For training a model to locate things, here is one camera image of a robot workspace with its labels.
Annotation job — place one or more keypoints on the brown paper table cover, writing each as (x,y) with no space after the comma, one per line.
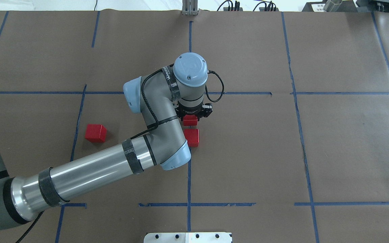
(296,151)

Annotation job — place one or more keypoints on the metal cup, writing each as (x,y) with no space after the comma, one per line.
(332,5)

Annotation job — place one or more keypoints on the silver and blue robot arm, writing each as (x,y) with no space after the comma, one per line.
(162,98)

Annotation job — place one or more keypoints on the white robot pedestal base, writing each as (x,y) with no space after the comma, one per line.
(189,237)

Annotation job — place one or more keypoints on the aluminium frame post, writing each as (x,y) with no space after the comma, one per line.
(190,7)

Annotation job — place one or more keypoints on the red cube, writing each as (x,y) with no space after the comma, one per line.
(95,133)

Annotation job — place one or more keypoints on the red cube block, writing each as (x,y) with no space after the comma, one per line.
(190,120)
(192,137)

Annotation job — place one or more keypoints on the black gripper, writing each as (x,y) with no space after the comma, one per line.
(190,111)

